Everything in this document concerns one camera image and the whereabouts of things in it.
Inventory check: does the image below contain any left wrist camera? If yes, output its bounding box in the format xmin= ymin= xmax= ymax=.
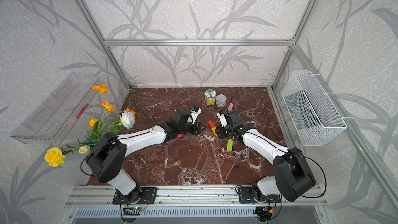
xmin=173 ymin=106 xmax=202 ymax=124

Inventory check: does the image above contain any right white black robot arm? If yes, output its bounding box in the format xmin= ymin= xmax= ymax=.
xmin=216 ymin=125 xmax=316 ymax=202

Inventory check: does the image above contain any clear plastic wall shelf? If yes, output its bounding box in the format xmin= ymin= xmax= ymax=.
xmin=10 ymin=73 xmax=99 ymax=145

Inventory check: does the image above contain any flower bouquet in glass vase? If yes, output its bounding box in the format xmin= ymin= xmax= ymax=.
xmin=44 ymin=101 xmax=136 ymax=168

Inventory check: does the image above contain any pink small block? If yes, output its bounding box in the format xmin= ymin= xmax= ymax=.
xmin=228 ymin=103 xmax=234 ymax=111

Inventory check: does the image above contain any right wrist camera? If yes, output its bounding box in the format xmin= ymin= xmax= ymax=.
xmin=217 ymin=110 xmax=240 ymax=127

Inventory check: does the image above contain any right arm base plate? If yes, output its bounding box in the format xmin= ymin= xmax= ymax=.
xmin=235 ymin=185 xmax=282 ymax=204

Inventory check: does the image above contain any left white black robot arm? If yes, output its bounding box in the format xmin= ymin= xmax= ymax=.
xmin=84 ymin=122 xmax=206 ymax=196

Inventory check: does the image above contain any circuit board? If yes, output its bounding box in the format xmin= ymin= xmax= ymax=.
xmin=253 ymin=206 xmax=275 ymax=218
xmin=122 ymin=206 xmax=147 ymax=216

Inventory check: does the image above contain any white wire basket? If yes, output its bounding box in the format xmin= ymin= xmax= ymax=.
xmin=282 ymin=71 xmax=347 ymax=147

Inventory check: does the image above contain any yellow block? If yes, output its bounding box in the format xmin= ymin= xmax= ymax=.
xmin=211 ymin=127 xmax=218 ymax=137

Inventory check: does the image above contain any silver tin can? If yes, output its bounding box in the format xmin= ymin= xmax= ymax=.
xmin=216 ymin=94 xmax=227 ymax=108

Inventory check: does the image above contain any yellow green labelled tin can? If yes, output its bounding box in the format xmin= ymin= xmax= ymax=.
xmin=204 ymin=89 xmax=217 ymax=106

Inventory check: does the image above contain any right circuit board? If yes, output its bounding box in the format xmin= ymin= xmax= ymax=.
xmin=253 ymin=206 xmax=275 ymax=218

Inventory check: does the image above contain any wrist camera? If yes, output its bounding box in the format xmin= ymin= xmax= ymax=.
xmin=217 ymin=110 xmax=240 ymax=127
xmin=173 ymin=106 xmax=202 ymax=124

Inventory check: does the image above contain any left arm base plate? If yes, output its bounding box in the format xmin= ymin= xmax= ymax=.
xmin=112 ymin=186 xmax=157 ymax=205

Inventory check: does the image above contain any left circuit board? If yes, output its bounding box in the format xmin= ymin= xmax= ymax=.
xmin=122 ymin=206 xmax=147 ymax=216

